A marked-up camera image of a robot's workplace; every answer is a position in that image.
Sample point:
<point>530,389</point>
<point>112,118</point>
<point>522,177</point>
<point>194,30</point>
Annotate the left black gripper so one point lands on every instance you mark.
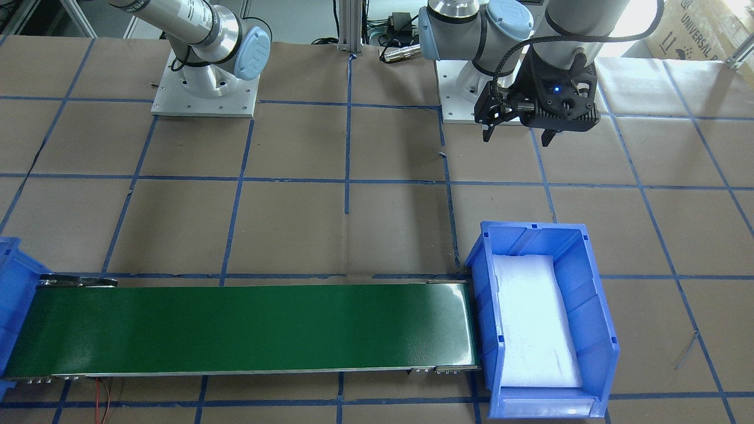
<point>521,89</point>

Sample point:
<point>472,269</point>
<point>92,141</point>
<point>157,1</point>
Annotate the cardboard box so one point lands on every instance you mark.
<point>701,30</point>

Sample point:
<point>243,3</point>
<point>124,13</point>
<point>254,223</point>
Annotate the blue bin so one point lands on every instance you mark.
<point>20,274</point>
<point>590,323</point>

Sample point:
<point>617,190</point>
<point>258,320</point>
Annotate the silver metal connector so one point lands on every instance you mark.
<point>400,54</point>

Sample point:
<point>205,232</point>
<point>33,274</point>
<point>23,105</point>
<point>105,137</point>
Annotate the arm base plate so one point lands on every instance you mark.
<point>459,84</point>
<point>204,92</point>

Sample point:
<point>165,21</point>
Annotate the black power adapter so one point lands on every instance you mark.
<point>400,22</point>

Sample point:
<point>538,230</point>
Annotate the aluminium profile post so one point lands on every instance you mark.
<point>351,18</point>

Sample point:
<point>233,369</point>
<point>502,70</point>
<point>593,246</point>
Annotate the white foam pad bin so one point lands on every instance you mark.
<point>539,350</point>

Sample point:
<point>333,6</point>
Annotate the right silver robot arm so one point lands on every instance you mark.
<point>216,54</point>

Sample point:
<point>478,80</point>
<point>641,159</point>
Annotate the green conveyor belt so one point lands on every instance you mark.
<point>165,331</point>

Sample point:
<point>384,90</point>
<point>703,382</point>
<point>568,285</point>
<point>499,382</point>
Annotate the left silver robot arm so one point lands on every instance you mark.
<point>496,36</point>

